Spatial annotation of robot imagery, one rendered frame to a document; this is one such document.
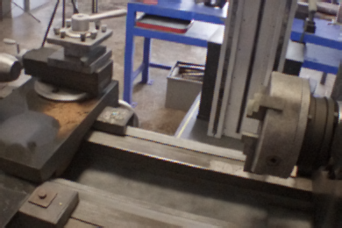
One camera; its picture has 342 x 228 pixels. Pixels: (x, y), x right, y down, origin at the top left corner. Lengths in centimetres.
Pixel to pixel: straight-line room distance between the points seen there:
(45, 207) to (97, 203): 15
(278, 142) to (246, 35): 125
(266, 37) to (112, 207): 130
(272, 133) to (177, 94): 227
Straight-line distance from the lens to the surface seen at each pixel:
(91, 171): 130
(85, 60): 117
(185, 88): 301
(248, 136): 94
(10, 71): 112
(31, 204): 98
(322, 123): 88
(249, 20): 199
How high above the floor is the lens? 155
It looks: 30 degrees down
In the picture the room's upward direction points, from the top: 6 degrees clockwise
